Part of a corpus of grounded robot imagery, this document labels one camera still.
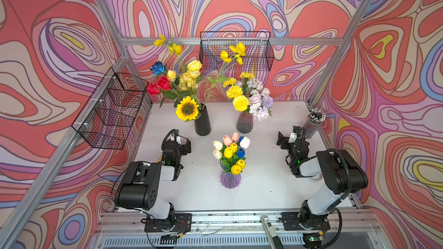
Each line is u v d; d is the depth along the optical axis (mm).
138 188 450
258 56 1000
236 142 702
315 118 885
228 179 869
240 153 616
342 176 471
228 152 616
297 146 713
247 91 893
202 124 1002
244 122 988
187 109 658
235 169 564
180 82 767
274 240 662
